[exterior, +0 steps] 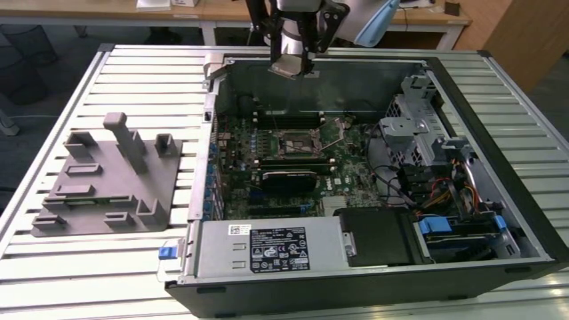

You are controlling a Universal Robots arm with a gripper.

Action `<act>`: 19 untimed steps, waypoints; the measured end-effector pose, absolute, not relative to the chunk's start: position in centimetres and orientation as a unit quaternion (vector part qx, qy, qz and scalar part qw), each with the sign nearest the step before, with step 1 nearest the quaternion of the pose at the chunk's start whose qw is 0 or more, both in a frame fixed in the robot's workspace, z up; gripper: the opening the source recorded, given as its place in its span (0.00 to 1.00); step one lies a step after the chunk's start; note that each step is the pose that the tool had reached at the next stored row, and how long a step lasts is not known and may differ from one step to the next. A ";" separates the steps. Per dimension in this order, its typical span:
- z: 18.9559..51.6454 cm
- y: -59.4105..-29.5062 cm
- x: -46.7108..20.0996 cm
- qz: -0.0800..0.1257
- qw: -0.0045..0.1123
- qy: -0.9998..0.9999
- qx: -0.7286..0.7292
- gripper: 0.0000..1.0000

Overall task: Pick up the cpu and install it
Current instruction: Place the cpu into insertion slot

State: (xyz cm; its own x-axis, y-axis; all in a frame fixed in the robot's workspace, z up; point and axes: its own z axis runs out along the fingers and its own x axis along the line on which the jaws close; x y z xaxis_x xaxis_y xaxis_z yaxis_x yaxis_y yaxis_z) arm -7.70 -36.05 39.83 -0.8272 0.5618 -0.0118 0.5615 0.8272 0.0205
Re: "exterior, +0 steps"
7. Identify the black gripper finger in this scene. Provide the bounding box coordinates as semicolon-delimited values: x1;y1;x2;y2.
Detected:
301;1;351;78
245;0;287;67

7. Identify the silver CPU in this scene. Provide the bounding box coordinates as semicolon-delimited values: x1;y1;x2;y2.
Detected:
266;54;313;81

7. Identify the metal socket cover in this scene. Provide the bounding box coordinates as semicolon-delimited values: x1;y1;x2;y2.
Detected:
313;117;351;150

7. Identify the CPU socket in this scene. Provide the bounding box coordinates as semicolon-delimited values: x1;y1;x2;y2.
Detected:
273;128;323;161

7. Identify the grey case latch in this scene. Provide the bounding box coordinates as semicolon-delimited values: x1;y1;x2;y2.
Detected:
201;53;227;91

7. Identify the wooden desk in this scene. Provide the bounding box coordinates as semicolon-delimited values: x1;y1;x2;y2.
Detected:
0;0;472;47

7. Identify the white paper stack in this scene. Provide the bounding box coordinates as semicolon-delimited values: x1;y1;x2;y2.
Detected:
134;0;171;13

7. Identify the silver drive cage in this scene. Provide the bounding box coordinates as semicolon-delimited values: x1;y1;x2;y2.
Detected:
376;75;450;167

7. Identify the green motherboard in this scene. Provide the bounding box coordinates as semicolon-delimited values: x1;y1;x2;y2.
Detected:
211;113;387;221

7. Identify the black graphics card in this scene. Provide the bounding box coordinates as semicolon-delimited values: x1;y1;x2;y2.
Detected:
259;170;319;197

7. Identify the wooden cabinet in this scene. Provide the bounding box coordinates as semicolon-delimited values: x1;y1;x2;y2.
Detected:
452;0;569;96

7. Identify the silver chipset heatsink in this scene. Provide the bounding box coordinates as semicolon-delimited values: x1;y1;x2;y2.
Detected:
319;195;351;216

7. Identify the grey parts rack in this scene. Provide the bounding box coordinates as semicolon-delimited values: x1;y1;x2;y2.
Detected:
29;111;183;238

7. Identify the black mesh waste bin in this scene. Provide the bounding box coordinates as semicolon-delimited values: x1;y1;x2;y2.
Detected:
0;25;58;106

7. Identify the black plastic shroud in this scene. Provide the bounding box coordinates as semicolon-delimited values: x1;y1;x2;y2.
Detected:
332;206;423;268

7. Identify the hard disk in blue carrier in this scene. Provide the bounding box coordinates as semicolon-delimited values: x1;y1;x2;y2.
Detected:
412;213;507;263

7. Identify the silver power supply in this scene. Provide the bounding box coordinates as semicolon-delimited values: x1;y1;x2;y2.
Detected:
179;218;351;279

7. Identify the black PC case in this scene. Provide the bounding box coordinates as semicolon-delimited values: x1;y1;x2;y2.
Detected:
157;49;569;319

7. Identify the coloured power wire bundle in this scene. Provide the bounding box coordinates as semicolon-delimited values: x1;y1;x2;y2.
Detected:
415;156;487;216

